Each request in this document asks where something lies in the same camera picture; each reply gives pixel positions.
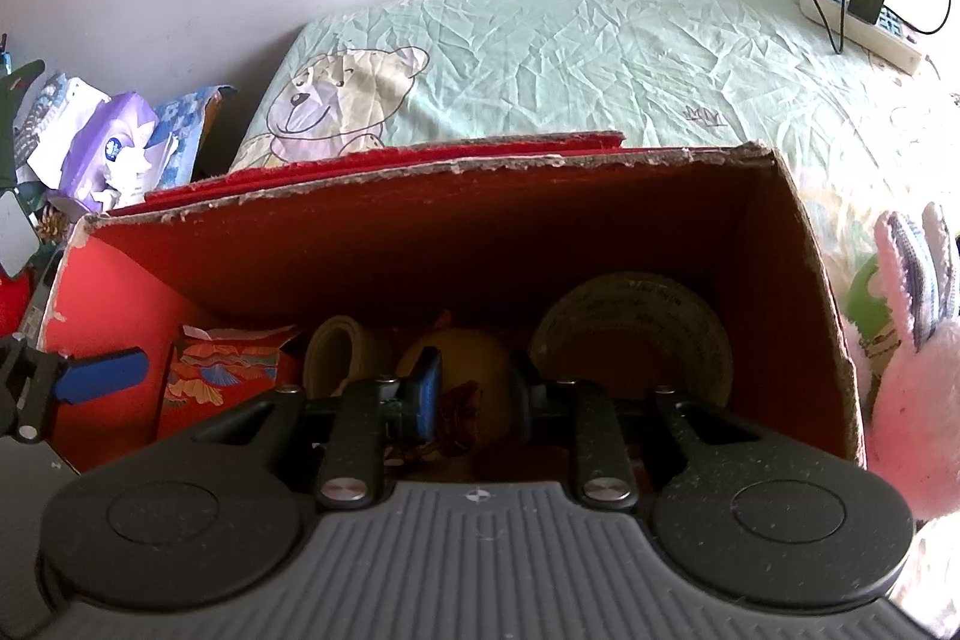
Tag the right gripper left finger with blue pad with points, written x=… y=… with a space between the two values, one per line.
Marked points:
x=375 y=415

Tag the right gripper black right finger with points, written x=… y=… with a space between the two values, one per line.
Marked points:
x=579 y=415

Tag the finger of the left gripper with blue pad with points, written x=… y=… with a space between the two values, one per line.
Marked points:
x=36 y=384

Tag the wooden gourd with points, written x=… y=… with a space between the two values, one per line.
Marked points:
x=474 y=405

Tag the red decorated gift box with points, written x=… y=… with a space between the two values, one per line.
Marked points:
x=211 y=371

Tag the red plush toy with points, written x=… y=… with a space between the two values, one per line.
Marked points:
x=15 y=294

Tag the white square device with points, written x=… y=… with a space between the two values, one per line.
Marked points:
x=18 y=241

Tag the large red cardboard box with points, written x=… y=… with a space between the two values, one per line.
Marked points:
x=496 y=231

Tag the purple tissue pack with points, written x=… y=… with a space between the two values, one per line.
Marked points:
x=111 y=162

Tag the green cloth item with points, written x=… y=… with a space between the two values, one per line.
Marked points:
x=13 y=88

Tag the pink plush rabbit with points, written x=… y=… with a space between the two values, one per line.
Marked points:
x=902 y=332

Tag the green bear pillow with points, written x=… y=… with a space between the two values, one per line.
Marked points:
x=859 y=137

